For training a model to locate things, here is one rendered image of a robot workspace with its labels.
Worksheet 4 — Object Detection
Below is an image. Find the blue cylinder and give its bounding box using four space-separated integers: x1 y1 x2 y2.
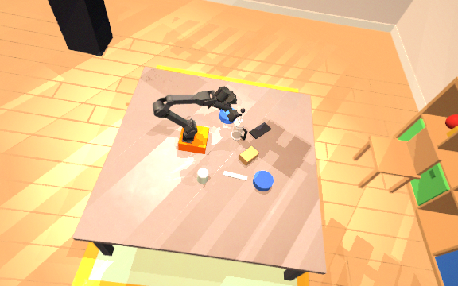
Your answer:
253 171 274 191
219 110 235 124

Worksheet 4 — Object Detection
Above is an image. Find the white flat bar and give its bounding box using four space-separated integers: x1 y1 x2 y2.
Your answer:
223 171 247 181

